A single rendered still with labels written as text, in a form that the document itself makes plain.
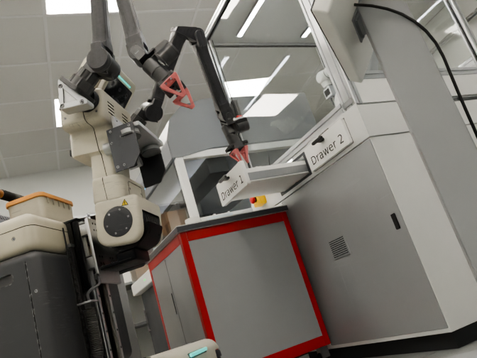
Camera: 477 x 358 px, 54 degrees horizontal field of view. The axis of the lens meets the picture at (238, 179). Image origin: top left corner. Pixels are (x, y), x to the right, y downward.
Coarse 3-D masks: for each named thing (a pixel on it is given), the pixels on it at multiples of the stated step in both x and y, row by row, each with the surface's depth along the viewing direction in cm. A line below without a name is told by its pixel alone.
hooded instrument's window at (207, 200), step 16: (192, 160) 302; (208, 160) 307; (224, 160) 312; (176, 176) 296; (192, 176) 298; (208, 176) 302; (160, 192) 328; (176, 192) 300; (208, 192) 297; (160, 208) 332; (176, 208) 304; (208, 208) 293; (224, 208) 298; (240, 208) 302; (176, 224) 308; (144, 272) 393
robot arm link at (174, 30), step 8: (176, 32) 196; (184, 32) 197; (192, 32) 198; (176, 40) 197; (184, 40) 198; (192, 40) 203; (152, 88) 201; (152, 96) 198; (160, 96) 199; (152, 104) 196; (160, 104) 198; (144, 112) 197; (152, 112) 197; (160, 112) 199; (152, 120) 198
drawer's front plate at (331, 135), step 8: (336, 128) 190; (344, 128) 187; (328, 136) 196; (336, 136) 191; (344, 136) 187; (320, 144) 201; (328, 144) 196; (336, 144) 192; (344, 144) 188; (312, 152) 206; (336, 152) 192; (312, 160) 207; (320, 160) 202; (328, 160) 199; (312, 168) 208
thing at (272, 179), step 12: (252, 168) 202; (264, 168) 205; (276, 168) 207; (288, 168) 210; (300, 168) 212; (252, 180) 200; (264, 180) 205; (276, 180) 211; (288, 180) 217; (252, 192) 218; (264, 192) 225; (276, 192) 233
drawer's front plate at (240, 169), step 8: (232, 168) 206; (240, 168) 200; (232, 176) 207; (224, 184) 215; (232, 184) 208; (240, 184) 202; (248, 184) 197; (224, 192) 216; (232, 192) 209; (240, 192) 206; (224, 200) 217
